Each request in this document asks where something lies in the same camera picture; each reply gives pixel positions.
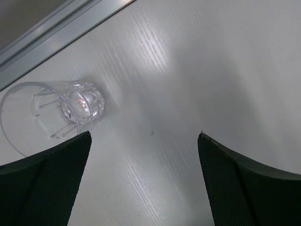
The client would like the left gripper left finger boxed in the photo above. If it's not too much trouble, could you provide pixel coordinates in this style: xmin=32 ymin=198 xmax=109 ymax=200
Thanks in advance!
xmin=0 ymin=131 xmax=91 ymax=226

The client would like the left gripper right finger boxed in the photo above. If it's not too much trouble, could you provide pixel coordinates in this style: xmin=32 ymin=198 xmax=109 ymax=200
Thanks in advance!
xmin=198 ymin=132 xmax=301 ymax=226

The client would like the clear plastic cup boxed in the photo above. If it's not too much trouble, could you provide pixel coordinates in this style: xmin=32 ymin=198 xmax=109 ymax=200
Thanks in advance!
xmin=0 ymin=81 xmax=105 ymax=157

